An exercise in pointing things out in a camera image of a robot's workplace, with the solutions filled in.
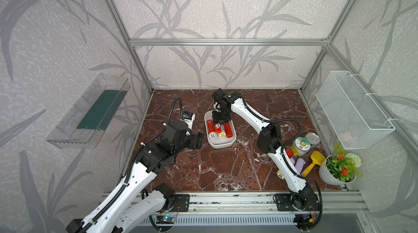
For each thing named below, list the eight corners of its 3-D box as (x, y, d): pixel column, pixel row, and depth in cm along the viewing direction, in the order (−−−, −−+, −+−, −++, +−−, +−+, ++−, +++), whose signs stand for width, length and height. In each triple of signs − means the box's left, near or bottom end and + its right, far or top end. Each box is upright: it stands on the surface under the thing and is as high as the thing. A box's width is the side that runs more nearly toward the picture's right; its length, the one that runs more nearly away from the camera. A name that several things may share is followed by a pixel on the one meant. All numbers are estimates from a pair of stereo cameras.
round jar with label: (292, 156, 90) (297, 150, 83) (288, 143, 95) (293, 136, 88) (308, 156, 90) (315, 150, 83) (304, 143, 95) (310, 136, 88)
